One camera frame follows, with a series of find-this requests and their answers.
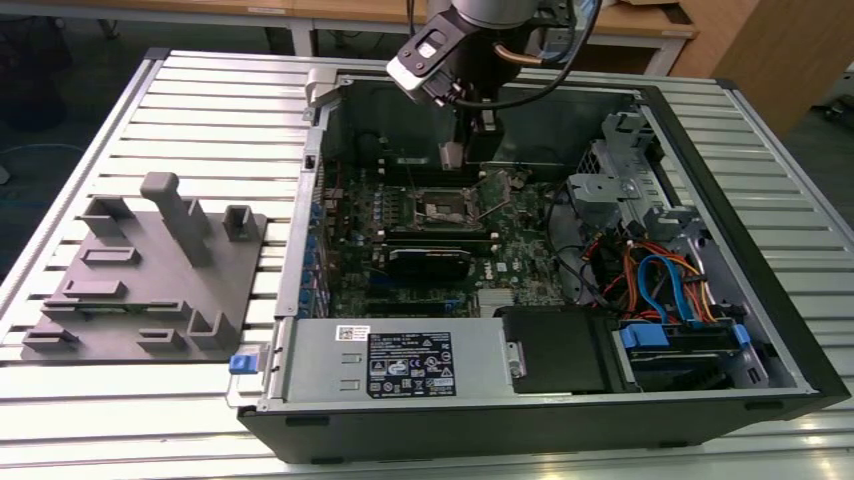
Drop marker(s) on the black PC case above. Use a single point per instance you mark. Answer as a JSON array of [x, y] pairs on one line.
[[468, 435]]

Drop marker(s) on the blue plastic case latch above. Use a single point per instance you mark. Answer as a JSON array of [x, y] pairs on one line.
[[242, 364]]

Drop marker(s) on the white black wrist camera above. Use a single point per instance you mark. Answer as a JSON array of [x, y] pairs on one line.
[[428, 55]]

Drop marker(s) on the silver metal drive cage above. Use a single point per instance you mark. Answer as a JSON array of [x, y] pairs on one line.
[[601, 192]]

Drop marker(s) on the grey parts rack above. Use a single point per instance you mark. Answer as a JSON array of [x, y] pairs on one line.
[[167, 300]]

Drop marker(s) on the black RAM slot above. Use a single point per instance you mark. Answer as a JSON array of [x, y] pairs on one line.
[[434, 232], [417, 170], [434, 242], [417, 178]]

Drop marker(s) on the green motherboard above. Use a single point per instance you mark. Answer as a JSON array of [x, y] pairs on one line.
[[528, 250]]

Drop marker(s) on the wooden cabinet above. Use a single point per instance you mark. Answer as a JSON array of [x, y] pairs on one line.
[[788, 60]]

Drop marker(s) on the CPU socket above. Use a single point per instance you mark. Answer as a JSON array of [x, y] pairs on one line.
[[444, 210]]

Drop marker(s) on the silver chipset heatsink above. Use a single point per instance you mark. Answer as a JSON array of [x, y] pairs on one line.
[[497, 297]]

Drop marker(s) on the hard disk in blue carrier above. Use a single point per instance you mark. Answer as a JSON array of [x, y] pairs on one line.
[[644, 337]]

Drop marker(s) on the silver power supply unit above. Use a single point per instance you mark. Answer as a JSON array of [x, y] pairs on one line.
[[314, 360]]

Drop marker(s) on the grey case release latch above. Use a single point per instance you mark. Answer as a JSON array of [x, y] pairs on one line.
[[321, 87]]

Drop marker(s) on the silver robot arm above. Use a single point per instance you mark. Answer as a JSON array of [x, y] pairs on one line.
[[494, 10]]

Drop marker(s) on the black plastic drive cover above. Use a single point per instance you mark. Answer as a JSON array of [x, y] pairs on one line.
[[561, 350]]

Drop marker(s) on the silver CPU plate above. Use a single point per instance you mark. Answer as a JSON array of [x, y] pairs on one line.
[[450, 155]]

